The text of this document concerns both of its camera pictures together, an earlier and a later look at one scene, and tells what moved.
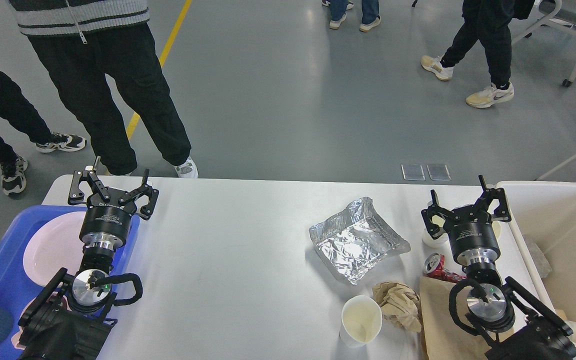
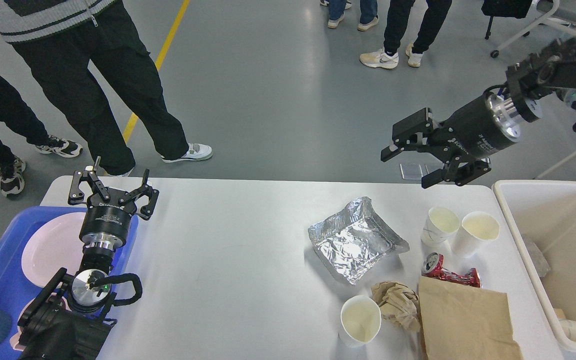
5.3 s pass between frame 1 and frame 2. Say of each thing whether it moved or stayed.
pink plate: stayed
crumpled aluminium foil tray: stayed
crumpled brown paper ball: stayed
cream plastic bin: stayed
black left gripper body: stayed
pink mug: stayed
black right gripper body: moved
